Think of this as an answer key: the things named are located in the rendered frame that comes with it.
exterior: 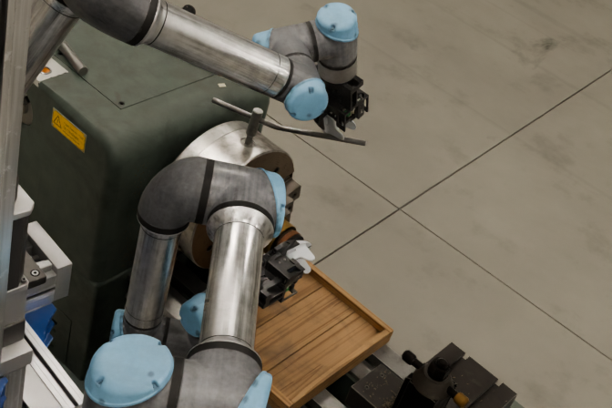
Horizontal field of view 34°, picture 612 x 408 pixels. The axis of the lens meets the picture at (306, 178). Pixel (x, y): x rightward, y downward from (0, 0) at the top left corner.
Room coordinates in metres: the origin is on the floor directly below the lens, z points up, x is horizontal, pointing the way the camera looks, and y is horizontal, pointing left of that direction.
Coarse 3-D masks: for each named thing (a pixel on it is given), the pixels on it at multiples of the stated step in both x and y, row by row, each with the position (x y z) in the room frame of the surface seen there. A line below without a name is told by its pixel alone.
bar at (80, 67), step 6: (60, 48) 1.83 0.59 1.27; (66, 48) 1.83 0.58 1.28; (66, 54) 1.82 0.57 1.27; (72, 54) 1.81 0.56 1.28; (72, 60) 1.80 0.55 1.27; (78, 60) 1.80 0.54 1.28; (78, 66) 1.78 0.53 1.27; (84, 66) 1.78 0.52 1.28; (78, 72) 1.77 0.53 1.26; (84, 72) 1.78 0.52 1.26
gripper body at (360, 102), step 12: (336, 84) 1.66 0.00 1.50; (348, 84) 1.68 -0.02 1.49; (360, 84) 1.67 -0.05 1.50; (336, 96) 1.69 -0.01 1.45; (348, 96) 1.66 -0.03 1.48; (360, 96) 1.71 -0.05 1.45; (336, 108) 1.67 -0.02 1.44; (348, 108) 1.67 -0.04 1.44; (360, 108) 1.70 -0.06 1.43; (336, 120) 1.68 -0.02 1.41; (348, 120) 1.68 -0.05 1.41
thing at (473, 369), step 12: (444, 348) 1.61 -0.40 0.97; (456, 348) 1.62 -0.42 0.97; (432, 360) 1.56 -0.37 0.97; (456, 360) 1.58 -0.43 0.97; (468, 360) 1.59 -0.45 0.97; (456, 372) 1.55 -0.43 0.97; (468, 372) 1.56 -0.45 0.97; (480, 372) 1.57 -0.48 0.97; (468, 384) 1.52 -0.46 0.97; (480, 384) 1.53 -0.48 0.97; (492, 384) 1.54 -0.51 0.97; (504, 384) 1.55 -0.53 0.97; (468, 396) 1.49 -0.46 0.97; (480, 396) 1.52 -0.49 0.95; (492, 396) 1.51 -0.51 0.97; (504, 396) 1.52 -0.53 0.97
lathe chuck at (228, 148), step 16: (224, 144) 1.72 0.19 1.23; (240, 144) 1.74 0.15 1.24; (256, 144) 1.75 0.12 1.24; (272, 144) 1.80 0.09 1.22; (224, 160) 1.68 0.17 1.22; (240, 160) 1.69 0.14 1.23; (256, 160) 1.71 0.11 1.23; (272, 160) 1.76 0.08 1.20; (288, 160) 1.81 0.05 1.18; (192, 224) 1.59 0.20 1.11; (192, 240) 1.59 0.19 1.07; (208, 240) 1.63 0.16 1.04; (192, 256) 1.60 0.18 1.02; (208, 256) 1.64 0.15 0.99
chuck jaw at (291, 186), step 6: (288, 180) 1.81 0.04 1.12; (294, 180) 1.82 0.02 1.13; (288, 186) 1.80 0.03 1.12; (294, 186) 1.80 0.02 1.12; (300, 186) 1.80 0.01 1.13; (288, 192) 1.78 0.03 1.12; (294, 192) 1.79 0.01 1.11; (300, 192) 1.81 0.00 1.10; (288, 198) 1.76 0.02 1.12; (294, 198) 1.80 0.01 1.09; (288, 204) 1.74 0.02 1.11; (288, 210) 1.73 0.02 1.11; (288, 216) 1.72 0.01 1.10
